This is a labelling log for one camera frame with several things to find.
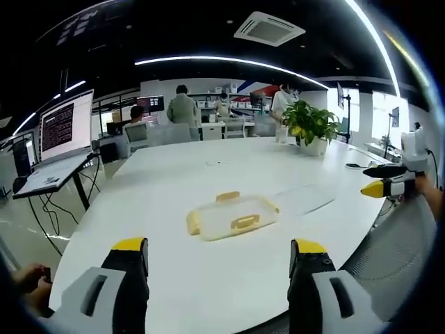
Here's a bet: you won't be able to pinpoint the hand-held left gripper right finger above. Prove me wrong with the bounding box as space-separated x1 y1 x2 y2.
286 238 390 334

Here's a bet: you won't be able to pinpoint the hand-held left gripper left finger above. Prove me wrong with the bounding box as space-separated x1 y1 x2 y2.
41 237 150 334

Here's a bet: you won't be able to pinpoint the clear container with yellow buckles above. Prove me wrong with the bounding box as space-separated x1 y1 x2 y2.
186 190 281 243

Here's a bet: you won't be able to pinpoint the grey mesh office chair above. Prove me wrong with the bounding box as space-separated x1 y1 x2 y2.
339 197 439 303

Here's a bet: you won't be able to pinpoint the black tripod stand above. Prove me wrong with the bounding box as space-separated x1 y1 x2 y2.
336 82 353 144

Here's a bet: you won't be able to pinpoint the clear plastic sheet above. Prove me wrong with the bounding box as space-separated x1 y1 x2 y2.
273 183 337 214

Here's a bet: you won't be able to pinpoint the green potted plant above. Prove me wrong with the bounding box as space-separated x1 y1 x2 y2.
280 100 342 158

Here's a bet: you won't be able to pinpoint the grey standing desk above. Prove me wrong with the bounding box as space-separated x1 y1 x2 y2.
12 152 102 212

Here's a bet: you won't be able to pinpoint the white office chair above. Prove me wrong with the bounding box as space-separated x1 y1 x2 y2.
124 123 156 154
223 117 248 139

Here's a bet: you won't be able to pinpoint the ceiling air conditioner vent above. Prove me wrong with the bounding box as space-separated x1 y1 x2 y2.
233 10 307 48

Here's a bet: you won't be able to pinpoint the open laptop on stand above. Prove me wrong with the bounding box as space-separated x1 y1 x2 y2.
37 89 95 164

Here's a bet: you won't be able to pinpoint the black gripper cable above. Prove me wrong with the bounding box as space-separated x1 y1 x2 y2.
426 148 439 177

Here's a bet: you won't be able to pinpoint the black floor cables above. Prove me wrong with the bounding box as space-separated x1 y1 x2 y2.
27 158 105 258

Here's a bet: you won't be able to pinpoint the dark wall screen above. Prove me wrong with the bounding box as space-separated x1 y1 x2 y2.
136 95 165 118

